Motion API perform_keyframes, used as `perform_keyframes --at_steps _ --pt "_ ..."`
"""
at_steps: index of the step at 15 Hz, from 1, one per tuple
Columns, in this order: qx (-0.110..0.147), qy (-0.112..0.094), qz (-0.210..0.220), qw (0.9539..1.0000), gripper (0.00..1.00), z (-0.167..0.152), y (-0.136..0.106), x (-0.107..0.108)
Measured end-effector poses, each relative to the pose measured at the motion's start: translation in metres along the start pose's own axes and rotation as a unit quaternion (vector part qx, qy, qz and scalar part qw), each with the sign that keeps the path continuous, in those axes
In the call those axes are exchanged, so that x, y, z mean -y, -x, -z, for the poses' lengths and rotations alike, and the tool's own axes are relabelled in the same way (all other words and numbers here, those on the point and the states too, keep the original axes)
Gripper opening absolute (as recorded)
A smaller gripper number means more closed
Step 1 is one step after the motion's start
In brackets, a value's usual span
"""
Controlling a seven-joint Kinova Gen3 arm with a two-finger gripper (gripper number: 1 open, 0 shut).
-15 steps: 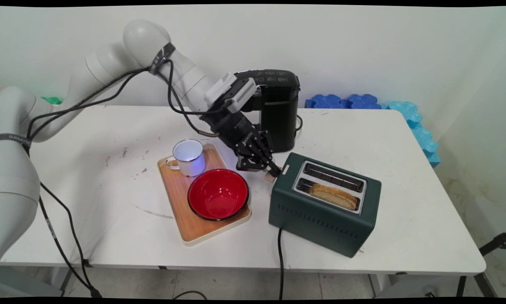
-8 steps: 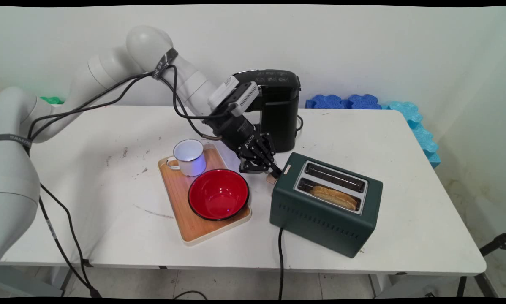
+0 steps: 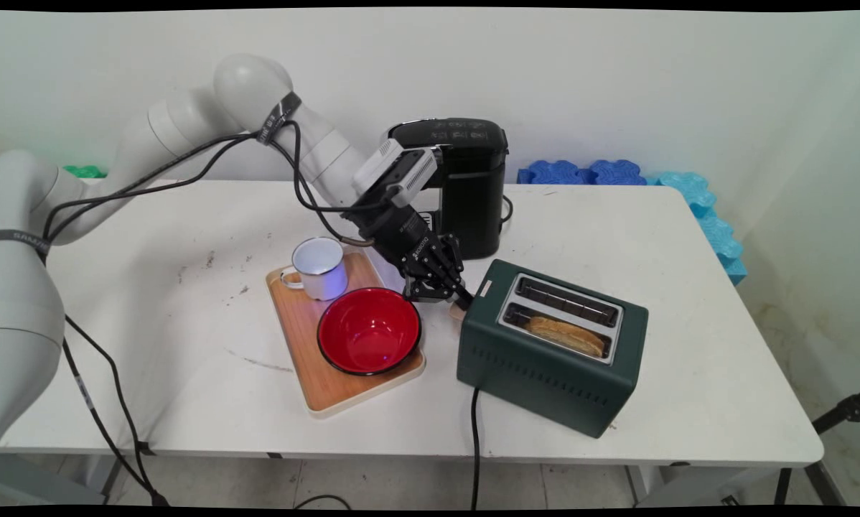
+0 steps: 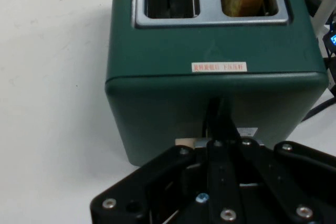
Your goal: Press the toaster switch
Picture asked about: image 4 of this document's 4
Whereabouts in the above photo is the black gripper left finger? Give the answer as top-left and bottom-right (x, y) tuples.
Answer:
(90, 98), (241, 224)

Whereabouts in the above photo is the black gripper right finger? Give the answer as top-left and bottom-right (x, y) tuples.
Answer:
(222, 98), (336, 224)

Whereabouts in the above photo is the dark green toaster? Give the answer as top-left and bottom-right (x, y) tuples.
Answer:
(104, 0), (330, 167)

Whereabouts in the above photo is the black device with blue light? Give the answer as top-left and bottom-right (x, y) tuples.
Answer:
(321, 28), (336, 57)

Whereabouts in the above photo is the black toaster power cable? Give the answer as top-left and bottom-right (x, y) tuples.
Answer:
(301, 99), (336, 123)

